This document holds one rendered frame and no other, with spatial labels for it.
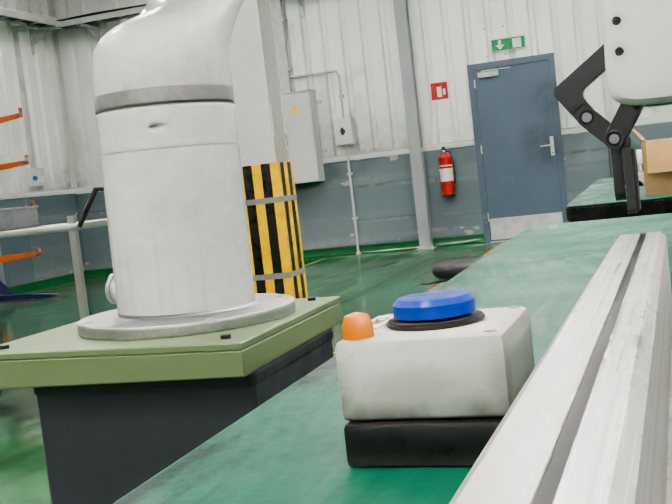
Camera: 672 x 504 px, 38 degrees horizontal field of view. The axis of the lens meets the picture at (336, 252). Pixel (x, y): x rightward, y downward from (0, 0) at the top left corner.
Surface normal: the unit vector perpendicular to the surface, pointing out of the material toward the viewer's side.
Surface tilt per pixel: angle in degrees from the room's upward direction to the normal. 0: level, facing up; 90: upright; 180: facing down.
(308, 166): 90
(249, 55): 90
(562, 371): 0
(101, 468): 90
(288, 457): 0
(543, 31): 90
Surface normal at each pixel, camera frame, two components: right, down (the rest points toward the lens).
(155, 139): 0.03, 0.09
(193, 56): 0.55, -0.04
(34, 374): -0.30, 0.10
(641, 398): 0.59, -0.76
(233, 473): -0.11, -0.99
